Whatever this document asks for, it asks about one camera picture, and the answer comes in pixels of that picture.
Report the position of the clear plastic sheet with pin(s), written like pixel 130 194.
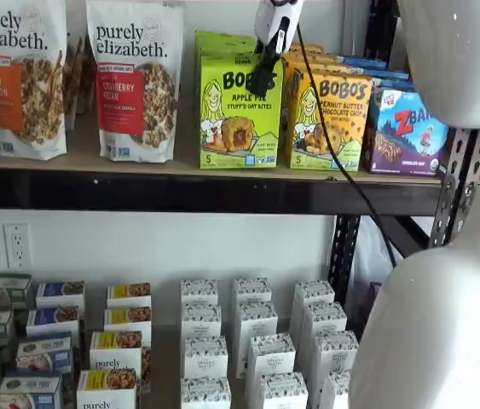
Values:
pixel 369 255

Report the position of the orange label granola bag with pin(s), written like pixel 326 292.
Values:
pixel 30 106

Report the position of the yellow Bobo's peanut butter box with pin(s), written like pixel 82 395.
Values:
pixel 316 49
pixel 329 64
pixel 350 128

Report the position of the yellow oat bites box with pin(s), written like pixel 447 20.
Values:
pixel 239 140

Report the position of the red label granola bag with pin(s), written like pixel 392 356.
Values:
pixel 137 128

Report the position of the blue Zbar box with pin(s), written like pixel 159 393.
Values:
pixel 397 145
pixel 393 84
pixel 367 61
pixel 389 73

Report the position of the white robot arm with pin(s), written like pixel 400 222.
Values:
pixel 435 319

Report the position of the green Bobo's apple pie box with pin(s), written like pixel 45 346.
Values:
pixel 222 35
pixel 222 47

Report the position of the blue label granola box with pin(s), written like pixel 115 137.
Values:
pixel 60 294
pixel 43 355
pixel 52 319
pixel 28 394

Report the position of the yellow label granola box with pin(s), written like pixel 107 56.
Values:
pixel 126 317
pixel 128 294
pixel 116 351
pixel 107 389

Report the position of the white wall outlet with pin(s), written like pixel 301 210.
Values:
pixel 17 247

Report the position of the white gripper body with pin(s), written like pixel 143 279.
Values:
pixel 275 17

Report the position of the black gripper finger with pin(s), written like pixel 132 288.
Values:
pixel 265 76

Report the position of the white patterned carton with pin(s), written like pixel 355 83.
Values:
pixel 325 319
pixel 205 396
pixel 201 321
pixel 199 292
pixel 269 355
pixel 333 353
pixel 282 394
pixel 258 319
pixel 252 292
pixel 205 358
pixel 335 392
pixel 314 294

